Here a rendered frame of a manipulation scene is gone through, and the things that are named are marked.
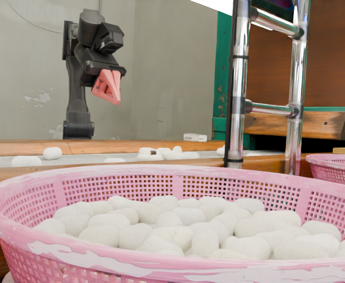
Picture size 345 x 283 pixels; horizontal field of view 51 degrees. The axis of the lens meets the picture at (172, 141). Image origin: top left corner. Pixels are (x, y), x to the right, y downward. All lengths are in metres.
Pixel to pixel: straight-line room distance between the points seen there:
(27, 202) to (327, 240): 0.21
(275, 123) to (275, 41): 0.25
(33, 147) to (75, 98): 0.41
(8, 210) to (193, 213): 0.14
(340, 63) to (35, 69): 2.16
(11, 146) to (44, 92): 2.07
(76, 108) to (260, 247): 0.91
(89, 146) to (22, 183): 0.50
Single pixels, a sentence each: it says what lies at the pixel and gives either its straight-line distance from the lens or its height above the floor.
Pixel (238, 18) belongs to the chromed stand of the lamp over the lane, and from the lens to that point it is 0.48.
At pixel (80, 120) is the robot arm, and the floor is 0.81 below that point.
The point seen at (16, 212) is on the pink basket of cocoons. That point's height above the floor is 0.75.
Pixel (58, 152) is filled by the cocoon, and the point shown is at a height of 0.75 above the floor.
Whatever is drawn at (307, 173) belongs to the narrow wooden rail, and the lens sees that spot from 0.68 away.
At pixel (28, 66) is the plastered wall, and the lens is 2.75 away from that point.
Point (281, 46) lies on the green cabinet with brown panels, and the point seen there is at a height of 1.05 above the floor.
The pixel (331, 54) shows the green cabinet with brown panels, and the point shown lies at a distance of 1.05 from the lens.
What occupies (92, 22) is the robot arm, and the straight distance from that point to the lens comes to 0.85.
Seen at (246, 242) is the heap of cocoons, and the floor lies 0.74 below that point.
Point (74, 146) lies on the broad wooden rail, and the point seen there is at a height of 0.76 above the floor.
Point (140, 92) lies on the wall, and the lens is 3.00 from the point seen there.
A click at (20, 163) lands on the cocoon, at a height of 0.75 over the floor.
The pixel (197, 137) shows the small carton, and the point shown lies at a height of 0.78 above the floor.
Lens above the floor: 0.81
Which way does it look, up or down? 3 degrees down
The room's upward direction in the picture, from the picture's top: 3 degrees clockwise
